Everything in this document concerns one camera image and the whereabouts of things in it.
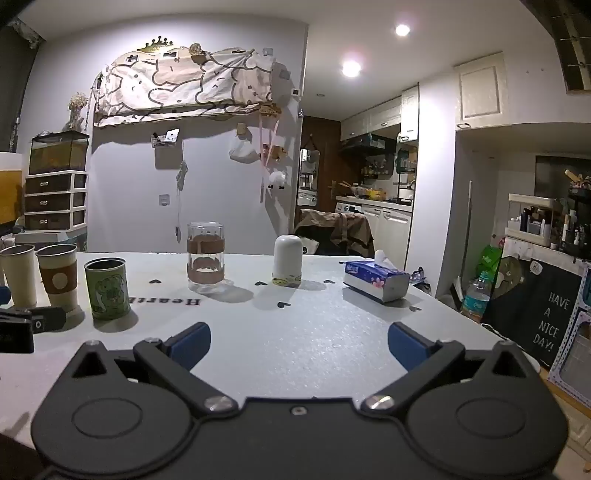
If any green cartoon cup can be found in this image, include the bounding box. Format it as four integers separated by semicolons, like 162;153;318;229
84;257;132;321

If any blue tissue pack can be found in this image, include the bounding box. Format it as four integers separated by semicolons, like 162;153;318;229
342;250;411;304

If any yellow translucent container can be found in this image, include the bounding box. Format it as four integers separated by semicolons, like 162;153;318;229
0;152;23;225

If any hanging wall mirror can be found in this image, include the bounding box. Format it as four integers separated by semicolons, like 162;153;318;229
297;147;321;206

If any plain white paper cup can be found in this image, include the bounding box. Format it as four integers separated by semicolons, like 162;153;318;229
0;244;38;308

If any dried flower bunch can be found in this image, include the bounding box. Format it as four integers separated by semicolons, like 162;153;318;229
62;91;89;132

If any chair with brown jacket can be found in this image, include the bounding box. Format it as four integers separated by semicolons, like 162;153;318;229
294;209;376;258

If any white shelf with bottles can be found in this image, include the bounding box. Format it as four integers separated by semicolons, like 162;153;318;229
504;193;570;249

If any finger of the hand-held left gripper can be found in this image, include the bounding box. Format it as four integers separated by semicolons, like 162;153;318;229
0;305;68;333

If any white drawer unit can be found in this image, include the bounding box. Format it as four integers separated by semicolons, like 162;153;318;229
23;171;88;232

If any printed cartoon cloth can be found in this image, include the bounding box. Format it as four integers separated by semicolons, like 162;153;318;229
92;46;278;128

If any white wall cabinet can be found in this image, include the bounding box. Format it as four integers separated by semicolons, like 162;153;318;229
454;52;506;130

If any black lettered board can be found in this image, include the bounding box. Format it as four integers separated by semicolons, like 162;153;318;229
482;251;587;367

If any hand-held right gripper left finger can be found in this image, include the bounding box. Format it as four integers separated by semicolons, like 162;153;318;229
69;322;239;419

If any plastic water bottle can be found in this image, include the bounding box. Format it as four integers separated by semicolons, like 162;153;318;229
460;271;492;324

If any glass cup with brown sleeve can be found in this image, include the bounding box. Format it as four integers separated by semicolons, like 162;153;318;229
186;222;226;294

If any glass fish tank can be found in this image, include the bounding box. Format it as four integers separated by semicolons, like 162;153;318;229
28;131;90;176

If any white hanging bag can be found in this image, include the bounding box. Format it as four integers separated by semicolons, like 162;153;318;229
228;134;258;164

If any white cup with yellow band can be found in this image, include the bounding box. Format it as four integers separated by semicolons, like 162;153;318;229
272;234;303;287

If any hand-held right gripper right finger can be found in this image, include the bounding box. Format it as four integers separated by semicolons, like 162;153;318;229
362;322;533;417

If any gold crown ornament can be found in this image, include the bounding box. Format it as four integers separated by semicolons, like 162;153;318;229
137;35;178;53

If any green shopping bag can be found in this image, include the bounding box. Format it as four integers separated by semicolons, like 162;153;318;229
475;244;505;283

